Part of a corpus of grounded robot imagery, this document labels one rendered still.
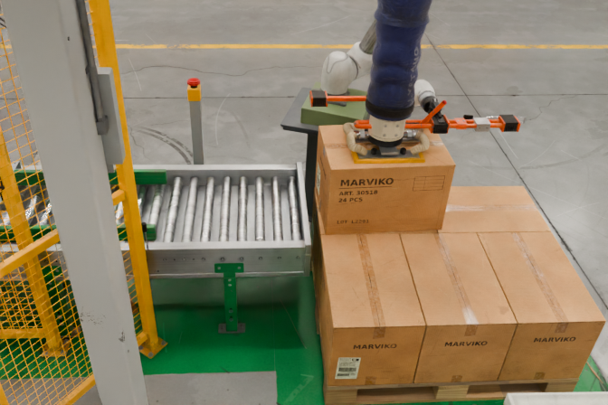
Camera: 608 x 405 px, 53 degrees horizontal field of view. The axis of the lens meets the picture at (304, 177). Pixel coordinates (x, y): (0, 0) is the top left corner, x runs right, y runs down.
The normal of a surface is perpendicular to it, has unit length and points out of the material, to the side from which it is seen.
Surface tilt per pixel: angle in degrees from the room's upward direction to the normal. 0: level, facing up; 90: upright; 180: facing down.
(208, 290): 0
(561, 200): 0
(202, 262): 90
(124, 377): 90
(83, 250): 90
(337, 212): 90
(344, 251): 0
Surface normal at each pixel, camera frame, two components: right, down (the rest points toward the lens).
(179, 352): 0.04, -0.81
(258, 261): 0.07, 0.58
